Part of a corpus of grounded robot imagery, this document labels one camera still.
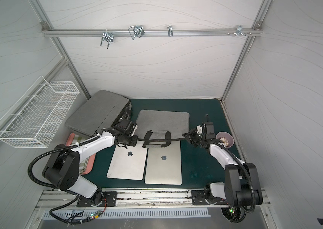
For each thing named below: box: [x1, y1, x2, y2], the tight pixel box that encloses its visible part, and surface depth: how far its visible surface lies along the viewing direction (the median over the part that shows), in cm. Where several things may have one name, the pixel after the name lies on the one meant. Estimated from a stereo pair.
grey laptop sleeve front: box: [64, 89, 132, 136], surface depth 102 cm
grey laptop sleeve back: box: [135, 109, 190, 148], surface depth 95 cm
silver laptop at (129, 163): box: [106, 144, 148, 181], surface depth 86 cm
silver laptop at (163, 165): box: [144, 140, 183, 186], surface depth 87 cm
